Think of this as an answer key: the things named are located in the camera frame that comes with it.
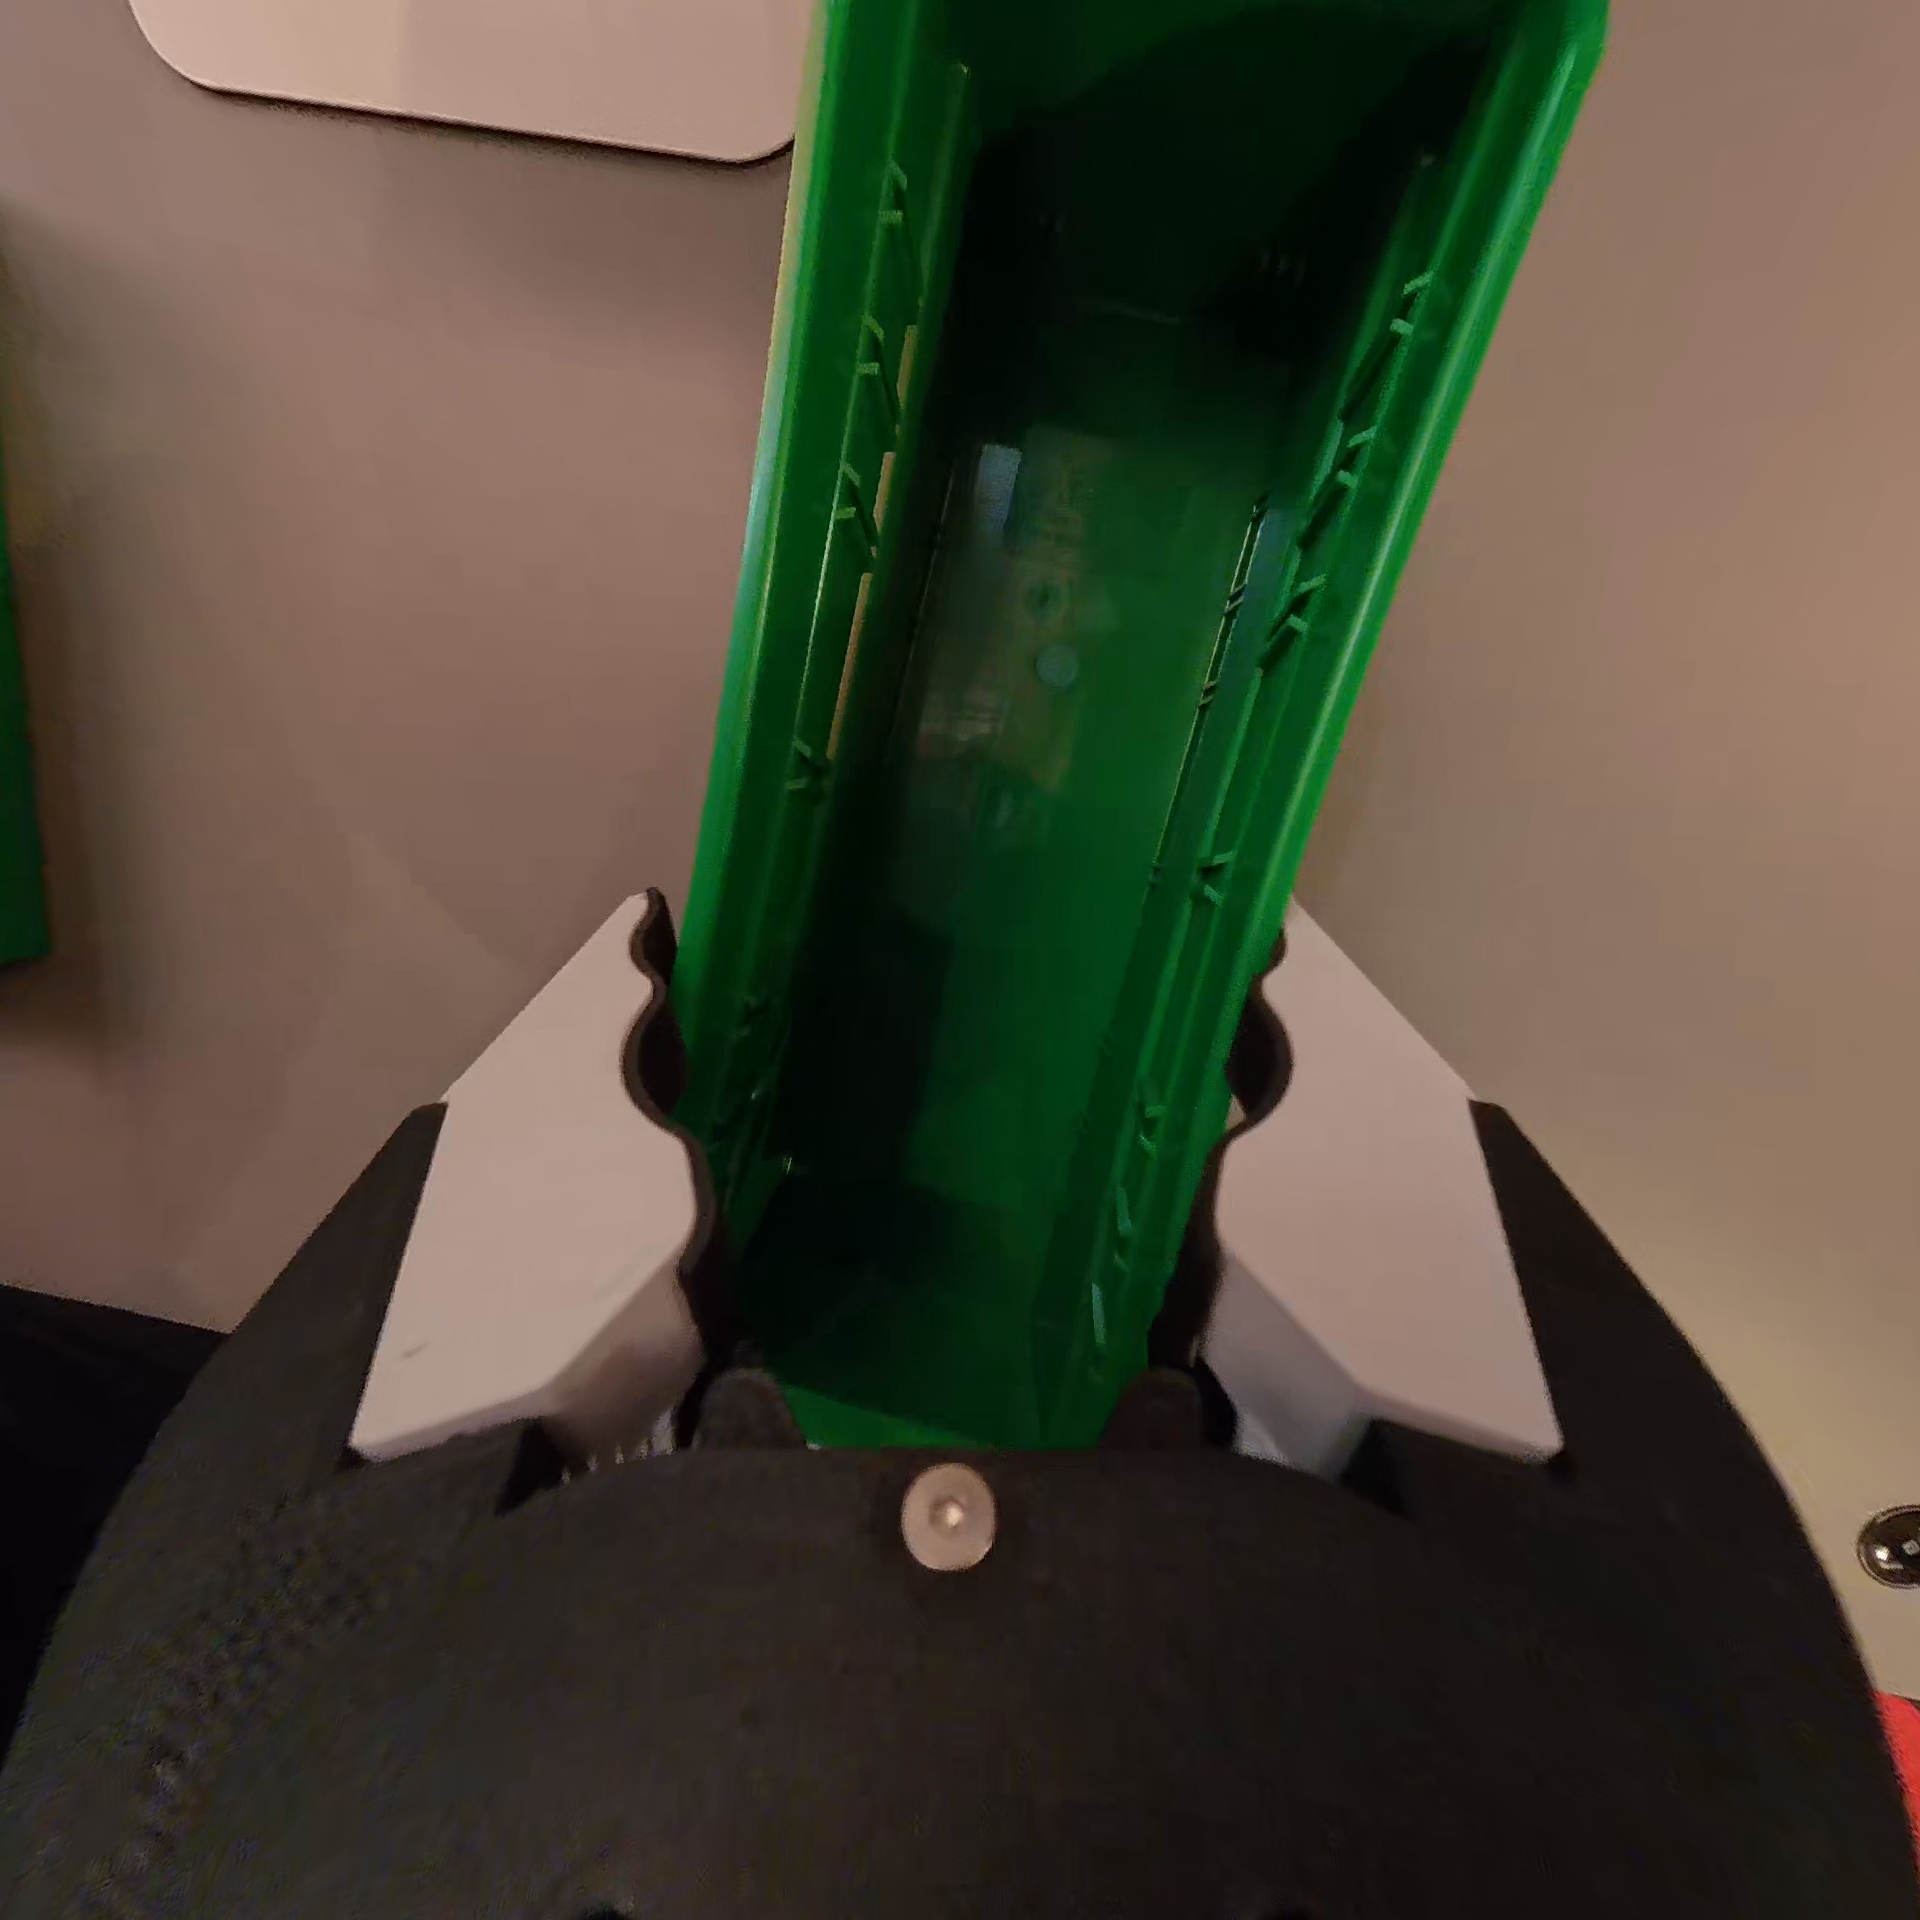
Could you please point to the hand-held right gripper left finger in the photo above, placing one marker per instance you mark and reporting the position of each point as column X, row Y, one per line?
column 543, row 1230

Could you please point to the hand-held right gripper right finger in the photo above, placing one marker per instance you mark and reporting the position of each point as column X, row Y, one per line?
column 1363, row 1245

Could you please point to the green plastic bin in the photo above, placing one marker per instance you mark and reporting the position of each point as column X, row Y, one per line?
column 21, row 750
column 1050, row 750

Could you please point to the person's black clothing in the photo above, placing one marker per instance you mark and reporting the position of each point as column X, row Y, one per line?
column 58, row 1424

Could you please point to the small round metal object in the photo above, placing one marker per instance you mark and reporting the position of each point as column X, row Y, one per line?
column 1894, row 1545

